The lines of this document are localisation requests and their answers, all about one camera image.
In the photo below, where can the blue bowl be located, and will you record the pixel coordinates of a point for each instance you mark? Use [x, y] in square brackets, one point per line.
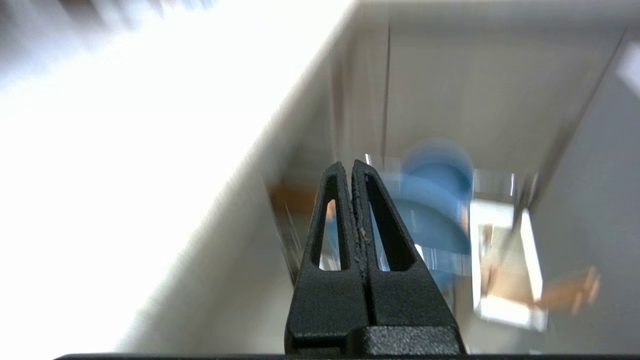
[440, 200]

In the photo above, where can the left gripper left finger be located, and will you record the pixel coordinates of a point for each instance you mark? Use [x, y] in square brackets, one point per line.
[325, 300]

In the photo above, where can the white cabinet door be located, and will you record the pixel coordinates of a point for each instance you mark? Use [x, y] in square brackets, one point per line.
[475, 85]

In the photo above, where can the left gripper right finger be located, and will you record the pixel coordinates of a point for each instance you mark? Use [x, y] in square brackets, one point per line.
[400, 300]

